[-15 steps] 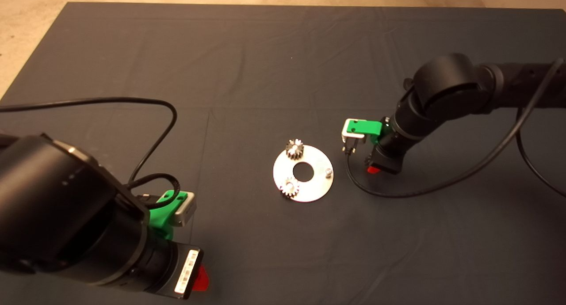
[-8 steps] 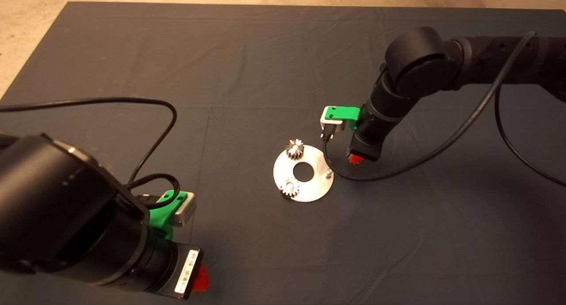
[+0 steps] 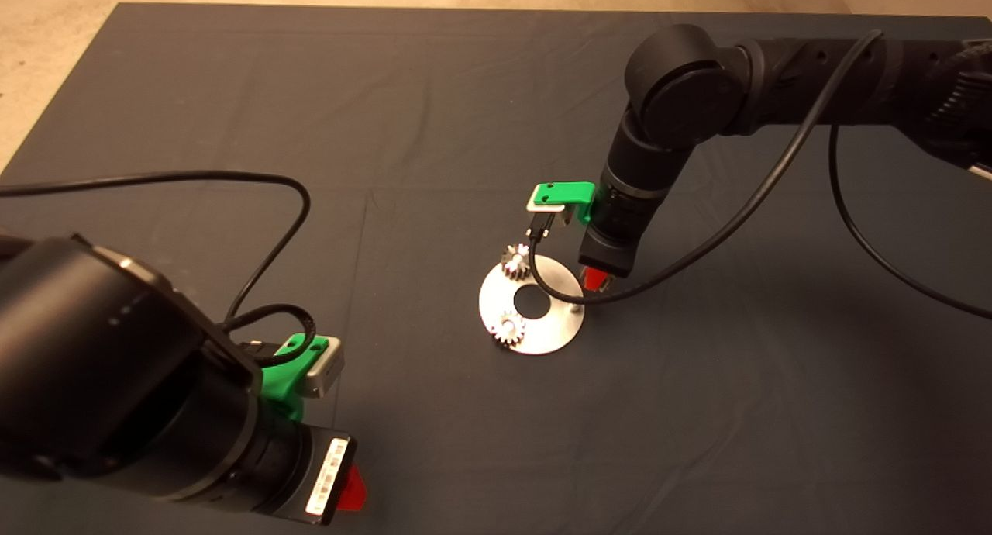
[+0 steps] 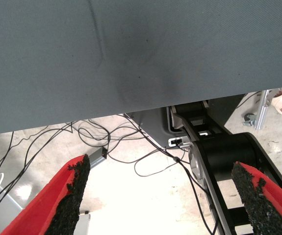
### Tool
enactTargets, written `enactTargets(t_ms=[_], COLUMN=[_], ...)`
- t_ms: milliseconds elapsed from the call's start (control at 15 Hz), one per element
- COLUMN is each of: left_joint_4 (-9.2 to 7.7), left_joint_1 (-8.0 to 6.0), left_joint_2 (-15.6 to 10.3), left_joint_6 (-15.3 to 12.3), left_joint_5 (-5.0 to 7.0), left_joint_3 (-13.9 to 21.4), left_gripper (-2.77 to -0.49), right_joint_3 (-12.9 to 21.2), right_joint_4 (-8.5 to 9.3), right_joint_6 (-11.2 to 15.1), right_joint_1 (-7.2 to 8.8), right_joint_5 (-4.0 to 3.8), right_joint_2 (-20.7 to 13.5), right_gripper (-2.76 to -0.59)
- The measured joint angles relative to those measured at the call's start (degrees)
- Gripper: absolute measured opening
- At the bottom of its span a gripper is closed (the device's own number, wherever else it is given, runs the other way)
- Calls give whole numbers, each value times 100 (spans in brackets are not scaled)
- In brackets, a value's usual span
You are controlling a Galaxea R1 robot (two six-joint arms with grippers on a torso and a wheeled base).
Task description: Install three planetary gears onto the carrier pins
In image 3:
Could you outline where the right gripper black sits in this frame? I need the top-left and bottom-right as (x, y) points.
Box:
(578, 223), (646, 293)

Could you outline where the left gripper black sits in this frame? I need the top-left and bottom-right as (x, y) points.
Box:
(260, 425), (368, 528)

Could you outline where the round metal carrier plate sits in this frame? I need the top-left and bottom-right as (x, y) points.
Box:
(478, 256), (586, 356)

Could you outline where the dark grey table cloth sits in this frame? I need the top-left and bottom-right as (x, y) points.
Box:
(0, 4), (992, 535)

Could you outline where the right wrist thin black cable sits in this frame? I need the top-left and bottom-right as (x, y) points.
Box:
(527, 29), (992, 319)

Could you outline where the wrist thin black cable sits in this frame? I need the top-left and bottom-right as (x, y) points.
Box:
(0, 171), (317, 368)
(527, 29), (992, 319)

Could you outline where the right wrist green camera mount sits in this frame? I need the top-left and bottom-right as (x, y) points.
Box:
(535, 181), (598, 226)

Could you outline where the wrist green camera mount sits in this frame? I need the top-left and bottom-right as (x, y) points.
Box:
(535, 181), (598, 226)
(260, 333), (330, 423)

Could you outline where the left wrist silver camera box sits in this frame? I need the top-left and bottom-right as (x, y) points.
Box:
(302, 337), (346, 400)

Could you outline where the left wrist green camera mount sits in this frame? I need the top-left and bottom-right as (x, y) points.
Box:
(260, 333), (330, 423)

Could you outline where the left wrist thin black cable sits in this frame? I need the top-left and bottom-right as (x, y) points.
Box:
(0, 171), (317, 368)

